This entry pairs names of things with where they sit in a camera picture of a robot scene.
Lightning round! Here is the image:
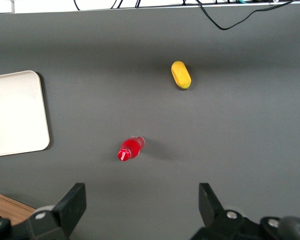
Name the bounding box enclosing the long black table-edge cable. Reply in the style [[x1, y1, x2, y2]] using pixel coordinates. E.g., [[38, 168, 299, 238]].
[[196, 0, 296, 31]]

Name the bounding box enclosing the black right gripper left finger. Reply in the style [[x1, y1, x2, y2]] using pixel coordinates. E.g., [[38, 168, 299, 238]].
[[26, 182, 87, 240]]

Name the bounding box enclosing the yellow lemon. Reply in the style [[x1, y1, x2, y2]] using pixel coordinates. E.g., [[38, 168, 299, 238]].
[[171, 60, 192, 90]]

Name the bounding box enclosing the short black cable loop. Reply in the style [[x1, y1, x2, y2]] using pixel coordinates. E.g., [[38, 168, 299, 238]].
[[73, 0, 125, 11]]

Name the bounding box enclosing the wooden two-drawer cabinet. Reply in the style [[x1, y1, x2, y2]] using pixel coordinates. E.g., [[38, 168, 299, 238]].
[[0, 189, 36, 226]]

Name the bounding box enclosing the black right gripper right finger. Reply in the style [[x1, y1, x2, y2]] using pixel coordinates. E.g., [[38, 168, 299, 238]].
[[189, 182, 266, 240]]

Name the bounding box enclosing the cream rectangular tray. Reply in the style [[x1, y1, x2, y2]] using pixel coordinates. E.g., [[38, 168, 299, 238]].
[[0, 70, 51, 159]]

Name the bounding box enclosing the small red soda bottle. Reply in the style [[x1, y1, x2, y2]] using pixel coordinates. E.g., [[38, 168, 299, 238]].
[[117, 135, 146, 162]]

